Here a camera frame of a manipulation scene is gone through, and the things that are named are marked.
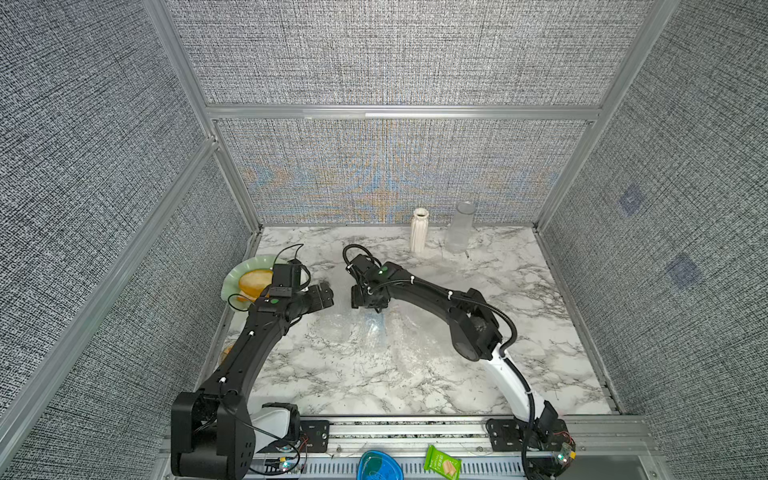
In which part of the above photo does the bubble blue item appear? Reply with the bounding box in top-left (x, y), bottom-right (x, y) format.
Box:
top-left (357, 309), bottom-right (388, 355)

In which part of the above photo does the white ribbed ceramic vase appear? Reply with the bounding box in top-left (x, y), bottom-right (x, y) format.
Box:
top-left (410, 207), bottom-right (430, 254)

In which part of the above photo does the clear glass vase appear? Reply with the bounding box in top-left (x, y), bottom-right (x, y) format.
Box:
top-left (445, 201), bottom-right (477, 253)

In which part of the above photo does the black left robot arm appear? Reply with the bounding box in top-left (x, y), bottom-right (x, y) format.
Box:
top-left (171, 282), bottom-right (334, 479)

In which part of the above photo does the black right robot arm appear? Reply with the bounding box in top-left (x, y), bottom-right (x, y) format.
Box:
top-left (342, 244), bottom-right (572, 479)

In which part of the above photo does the bread roll sandwich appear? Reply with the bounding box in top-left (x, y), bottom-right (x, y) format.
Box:
top-left (236, 269), bottom-right (273, 302)

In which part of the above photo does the green scalloped glass plate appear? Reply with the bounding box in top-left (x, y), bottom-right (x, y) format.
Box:
top-left (221, 254), bottom-right (276, 312)

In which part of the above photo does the round food cup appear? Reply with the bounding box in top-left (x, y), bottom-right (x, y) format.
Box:
top-left (219, 344), bottom-right (234, 363)

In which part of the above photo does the blue plastic container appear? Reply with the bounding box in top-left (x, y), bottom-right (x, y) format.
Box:
top-left (356, 450), bottom-right (404, 480)

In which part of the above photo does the green snack packet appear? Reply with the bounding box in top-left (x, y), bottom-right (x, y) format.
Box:
top-left (423, 445), bottom-right (462, 480)

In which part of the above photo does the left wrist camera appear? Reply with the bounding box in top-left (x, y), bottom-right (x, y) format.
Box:
top-left (268, 259), bottom-right (311, 298)

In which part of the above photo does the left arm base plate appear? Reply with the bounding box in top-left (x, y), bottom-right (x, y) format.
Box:
top-left (256, 419), bottom-right (330, 454)

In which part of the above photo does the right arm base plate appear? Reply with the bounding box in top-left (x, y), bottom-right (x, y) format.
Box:
top-left (485, 417), bottom-right (576, 452)

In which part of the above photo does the aluminium front rail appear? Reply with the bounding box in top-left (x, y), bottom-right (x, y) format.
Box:
top-left (157, 415), bottom-right (667, 480)

